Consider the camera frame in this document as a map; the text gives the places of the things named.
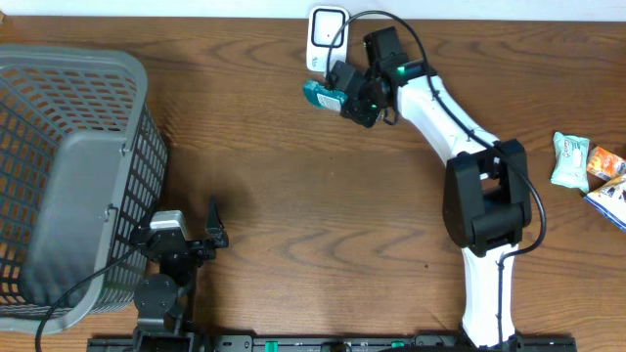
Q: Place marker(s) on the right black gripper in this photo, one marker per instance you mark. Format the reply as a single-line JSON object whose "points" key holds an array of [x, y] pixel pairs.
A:
{"points": [[350, 110]]}

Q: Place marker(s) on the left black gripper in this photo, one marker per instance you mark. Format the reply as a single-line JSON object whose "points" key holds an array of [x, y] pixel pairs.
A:
{"points": [[214, 231]]}

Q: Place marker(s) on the teal mouthwash bottle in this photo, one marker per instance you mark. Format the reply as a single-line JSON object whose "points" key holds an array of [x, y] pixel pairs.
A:
{"points": [[321, 97]]}

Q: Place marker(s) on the grey plastic shopping basket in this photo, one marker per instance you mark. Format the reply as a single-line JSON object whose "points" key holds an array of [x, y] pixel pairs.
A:
{"points": [[81, 163]]}

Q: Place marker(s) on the mint green wipes pack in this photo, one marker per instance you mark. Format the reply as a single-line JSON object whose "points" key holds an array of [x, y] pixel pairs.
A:
{"points": [[571, 162]]}

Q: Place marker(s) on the small orange snack pack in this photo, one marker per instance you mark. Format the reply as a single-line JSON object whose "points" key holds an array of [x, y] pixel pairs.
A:
{"points": [[604, 164]]}

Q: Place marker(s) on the large yellow white snack bag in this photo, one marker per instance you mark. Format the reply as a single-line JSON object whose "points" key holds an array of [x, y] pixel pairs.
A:
{"points": [[609, 201]]}

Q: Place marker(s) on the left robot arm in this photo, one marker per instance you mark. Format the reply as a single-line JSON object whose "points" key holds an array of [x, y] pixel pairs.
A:
{"points": [[165, 300]]}

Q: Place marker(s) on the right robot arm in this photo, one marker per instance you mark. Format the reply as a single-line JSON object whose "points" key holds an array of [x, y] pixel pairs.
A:
{"points": [[486, 202]]}

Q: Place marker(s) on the white barcode scanner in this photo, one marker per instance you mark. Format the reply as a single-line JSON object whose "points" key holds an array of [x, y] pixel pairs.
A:
{"points": [[324, 22]]}

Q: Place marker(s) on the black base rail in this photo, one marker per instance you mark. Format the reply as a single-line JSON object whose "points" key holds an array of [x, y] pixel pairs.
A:
{"points": [[293, 343]]}

